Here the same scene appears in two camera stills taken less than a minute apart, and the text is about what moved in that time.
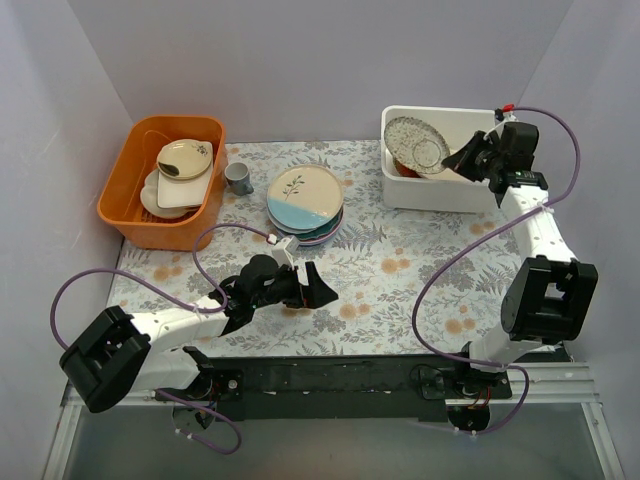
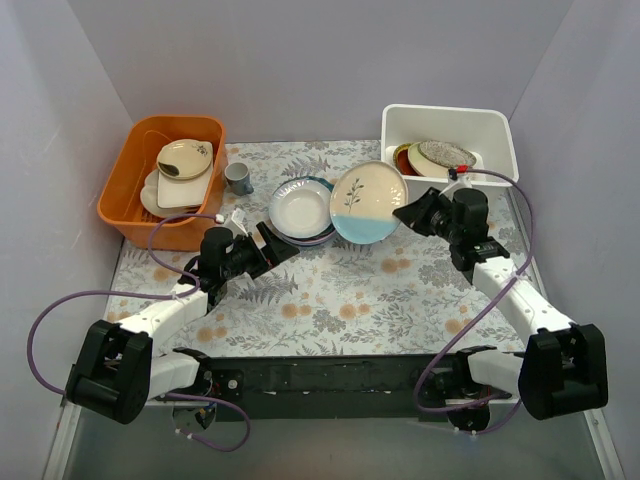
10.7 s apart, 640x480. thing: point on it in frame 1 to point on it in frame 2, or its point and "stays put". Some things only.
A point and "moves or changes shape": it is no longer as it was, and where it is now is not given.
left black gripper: (304, 289) to (261, 250)
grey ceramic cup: (237, 177) stays put
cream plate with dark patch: (183, 158) stays put
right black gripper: (478, 156) to (426, 214)
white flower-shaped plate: (149, 199) stays put
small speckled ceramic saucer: (416, 145) moves or changes shape
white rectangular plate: (182, 192) stays put
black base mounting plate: (331, 387) stays put
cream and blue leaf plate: (305, 197) to (364, 196)
